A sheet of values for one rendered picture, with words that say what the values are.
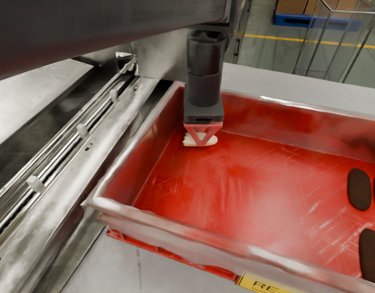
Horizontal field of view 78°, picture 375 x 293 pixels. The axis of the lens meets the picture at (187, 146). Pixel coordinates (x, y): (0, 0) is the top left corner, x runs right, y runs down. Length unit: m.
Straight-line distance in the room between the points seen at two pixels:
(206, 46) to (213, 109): 0.10
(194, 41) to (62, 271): 0.37
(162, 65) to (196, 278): 0.48
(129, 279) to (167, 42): 0.49
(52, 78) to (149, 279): 0.51
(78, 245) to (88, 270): 0.04
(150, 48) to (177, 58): 0.07
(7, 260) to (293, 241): 0.40
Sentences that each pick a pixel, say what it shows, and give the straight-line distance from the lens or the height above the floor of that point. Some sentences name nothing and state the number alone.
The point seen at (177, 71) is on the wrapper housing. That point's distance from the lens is 0.63.
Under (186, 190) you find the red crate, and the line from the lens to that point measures 0.42.
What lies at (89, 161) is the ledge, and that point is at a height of 0.86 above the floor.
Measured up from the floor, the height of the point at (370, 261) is 0.83.
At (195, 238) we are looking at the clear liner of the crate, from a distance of 0.27.
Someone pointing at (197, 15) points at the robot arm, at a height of 1.12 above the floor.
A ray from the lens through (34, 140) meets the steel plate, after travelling 0.62.
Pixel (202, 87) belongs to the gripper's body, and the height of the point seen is 0.99.
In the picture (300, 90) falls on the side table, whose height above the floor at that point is 0.82.
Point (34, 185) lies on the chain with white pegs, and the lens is 0.46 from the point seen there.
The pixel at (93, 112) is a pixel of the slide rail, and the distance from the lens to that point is 0.59.
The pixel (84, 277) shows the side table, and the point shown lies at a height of 0.82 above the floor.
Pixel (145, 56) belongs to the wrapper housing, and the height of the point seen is 0.92.
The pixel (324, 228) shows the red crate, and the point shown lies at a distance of 0.45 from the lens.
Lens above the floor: 1.17
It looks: 45 degrees down
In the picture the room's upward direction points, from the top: straight up
